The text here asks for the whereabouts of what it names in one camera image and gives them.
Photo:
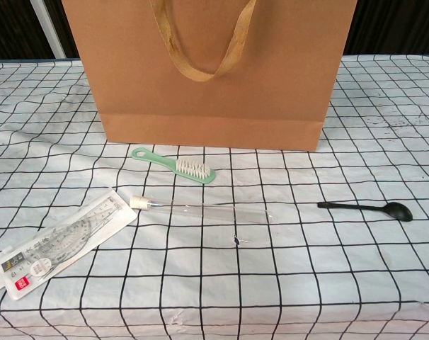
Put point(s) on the ruler set clear package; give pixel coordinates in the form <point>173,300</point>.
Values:
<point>58,241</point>

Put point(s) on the white partition post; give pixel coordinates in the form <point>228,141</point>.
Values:
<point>50,28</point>

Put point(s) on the green brush white bristles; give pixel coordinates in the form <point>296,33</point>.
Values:
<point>154,159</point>

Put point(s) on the white black checkered tablecloth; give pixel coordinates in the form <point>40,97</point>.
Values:
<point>342,265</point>

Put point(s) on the teal table pad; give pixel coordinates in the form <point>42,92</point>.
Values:
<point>23,59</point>

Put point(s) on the brown paper bag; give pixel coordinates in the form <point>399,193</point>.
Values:
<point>214,106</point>

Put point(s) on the glass test tube with cork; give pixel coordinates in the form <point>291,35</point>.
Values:
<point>140,203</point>

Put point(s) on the black plastic spoon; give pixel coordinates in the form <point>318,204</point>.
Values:
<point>398,212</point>

